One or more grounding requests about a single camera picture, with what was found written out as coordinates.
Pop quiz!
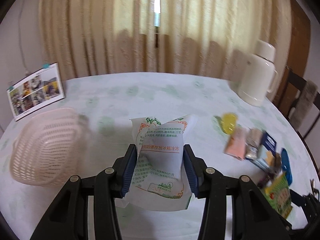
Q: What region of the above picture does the green peanut snack bag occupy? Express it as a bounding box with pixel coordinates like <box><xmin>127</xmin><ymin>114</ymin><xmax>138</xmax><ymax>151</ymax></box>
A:
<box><xmin>261</xmin><ymin>173</ymin><xmax>292</xmax><ymax>219</ymax></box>

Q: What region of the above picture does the blue snack packet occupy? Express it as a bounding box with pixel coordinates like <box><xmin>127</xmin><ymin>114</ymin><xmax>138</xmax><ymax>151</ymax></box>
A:
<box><xmin>280</xmin><ymin>148</ymin><xmax>293</xmax><ymax>186</ymax></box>

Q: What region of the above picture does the navy soda cracker pack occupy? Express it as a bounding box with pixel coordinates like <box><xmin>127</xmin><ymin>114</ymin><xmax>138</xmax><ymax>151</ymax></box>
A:
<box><xmin>247</xmin><ymin>131</ymin><xmax>277</xmax><ymax>171</ymax></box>

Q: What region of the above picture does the orange wafer packet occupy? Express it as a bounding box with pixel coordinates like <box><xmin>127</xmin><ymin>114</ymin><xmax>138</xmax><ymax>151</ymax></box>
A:
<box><xmin>224</xmin><ymin>127</ymin><xmax>247</xmax><ymax>160</ymax></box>

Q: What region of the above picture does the small silver blue sachet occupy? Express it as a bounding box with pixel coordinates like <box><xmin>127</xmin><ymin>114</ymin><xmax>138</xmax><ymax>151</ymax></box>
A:
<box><xmin>245</xmin><ymin>128</ymin><xmax>264</xmax><ymax>160</ymax></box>

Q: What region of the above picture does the white printed food pouch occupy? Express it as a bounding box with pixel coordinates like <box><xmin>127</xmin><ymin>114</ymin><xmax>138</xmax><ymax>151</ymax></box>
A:
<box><xmin>123</xmin><ymin>115</ymin><xmax>197</xmax><ymax>211</ymax></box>

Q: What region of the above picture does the yellow jelly cup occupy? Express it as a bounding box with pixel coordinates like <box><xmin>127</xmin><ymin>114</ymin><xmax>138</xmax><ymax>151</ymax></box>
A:
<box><xmin>219</xmin><ymin>112</ymin><xmax>238</xmax><ymax>135</ymax></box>

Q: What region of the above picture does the pink plastic basket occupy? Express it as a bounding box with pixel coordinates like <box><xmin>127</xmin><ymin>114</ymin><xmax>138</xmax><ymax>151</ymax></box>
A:
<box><xmin>10</xmin><ymin>107</ymin><xmax>90</xmax><ymax>187</ymax></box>

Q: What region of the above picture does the grey fuzzy chair cover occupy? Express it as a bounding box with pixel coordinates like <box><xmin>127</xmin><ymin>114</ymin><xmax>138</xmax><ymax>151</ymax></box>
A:
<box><xmin>290</xmin><ymin>80</ymin><xmax>318</xmax><ymax>130</ymax></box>

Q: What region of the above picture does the green patterned tablecloth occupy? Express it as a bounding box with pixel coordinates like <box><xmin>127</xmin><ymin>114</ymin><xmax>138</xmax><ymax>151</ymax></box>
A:
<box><xmin>1</xmin><ymin>68</ymin><xmax>319</xmax><ymax>239</ymax></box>

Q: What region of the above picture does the dark wooden chair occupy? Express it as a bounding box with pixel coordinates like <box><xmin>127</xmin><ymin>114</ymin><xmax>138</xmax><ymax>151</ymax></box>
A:
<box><xmin>277</xmin><ymin>66</ymin><xmax>319</xmax><ymax>157</ymax></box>

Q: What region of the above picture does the photo calendar card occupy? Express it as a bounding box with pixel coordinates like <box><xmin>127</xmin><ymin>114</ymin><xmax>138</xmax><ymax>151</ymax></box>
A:
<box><xmin>7</xmin><ymin>63</ymin><xmax>65</xmax><ymax>121</ymax></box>

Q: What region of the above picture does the cream thermos jug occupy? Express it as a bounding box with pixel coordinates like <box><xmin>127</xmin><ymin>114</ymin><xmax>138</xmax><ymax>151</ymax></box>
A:
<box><xmin>238</xmin><ymin>40</ymin><xmax>278</xmax><ymax>107</ymax></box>

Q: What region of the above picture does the wooden door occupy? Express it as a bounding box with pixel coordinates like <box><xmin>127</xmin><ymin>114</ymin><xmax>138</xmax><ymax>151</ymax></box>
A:
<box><xmin>273</xmin><ymin>0</ymin><xmax>311</xmax><ymax>112</ymax></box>

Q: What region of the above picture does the beige curtain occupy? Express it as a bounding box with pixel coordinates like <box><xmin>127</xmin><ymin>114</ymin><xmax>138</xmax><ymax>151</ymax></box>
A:
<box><xmin>39</xmin><ymin>0</ymin><xmax>291</xmax><ymax>82</ymax></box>

